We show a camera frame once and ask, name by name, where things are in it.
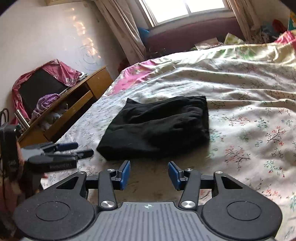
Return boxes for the black pants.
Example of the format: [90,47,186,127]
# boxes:
[97,95,210,161]

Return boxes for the pink floral blanket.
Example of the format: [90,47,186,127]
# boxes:
[274,30,296,45]

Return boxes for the grey shoes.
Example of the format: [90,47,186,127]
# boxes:
[40,109,67,130]

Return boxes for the beige curtain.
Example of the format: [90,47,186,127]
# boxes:
[228,0,263,39]
[95,0,148,63]

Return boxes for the wooden desk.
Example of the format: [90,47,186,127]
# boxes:
[17,66,114,149]

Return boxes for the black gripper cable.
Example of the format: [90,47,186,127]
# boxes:
[0,108,10,127]

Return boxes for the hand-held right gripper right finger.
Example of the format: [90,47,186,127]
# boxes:
[168,161,244,211]

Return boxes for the blue cloth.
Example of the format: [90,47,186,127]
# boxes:
[261,22,278,35]

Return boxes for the purple cloth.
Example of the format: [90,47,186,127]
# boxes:
[31,93,60,118]

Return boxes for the blue plastic bag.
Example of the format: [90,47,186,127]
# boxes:
[137,27,151,43]

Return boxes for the pink patterned cloth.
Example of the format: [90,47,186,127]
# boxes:
[11,59,82,121]

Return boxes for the steel thermos bottle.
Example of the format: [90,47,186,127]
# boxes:
[15,109,30,129]

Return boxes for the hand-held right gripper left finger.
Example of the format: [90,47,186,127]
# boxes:
[55,160,130,211]

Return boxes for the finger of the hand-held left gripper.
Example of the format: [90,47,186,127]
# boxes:
[76,149,94,159]
[43,142,79,154]

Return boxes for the white floral quilt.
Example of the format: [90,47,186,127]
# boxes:
[40,42,296,241]

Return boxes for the black television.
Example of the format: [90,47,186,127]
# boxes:
[18,70,67,114]

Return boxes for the maroon window ledge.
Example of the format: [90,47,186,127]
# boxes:
[144,16,245,55]

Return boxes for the red cloth item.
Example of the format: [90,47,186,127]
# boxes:
[272,19,287,32]

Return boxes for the green white package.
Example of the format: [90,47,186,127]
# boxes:
[223,33,244,45]

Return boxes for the window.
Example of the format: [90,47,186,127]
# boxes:
[139,0,234,27]

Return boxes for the loose papers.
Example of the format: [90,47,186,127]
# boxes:
[194,37,223,50]

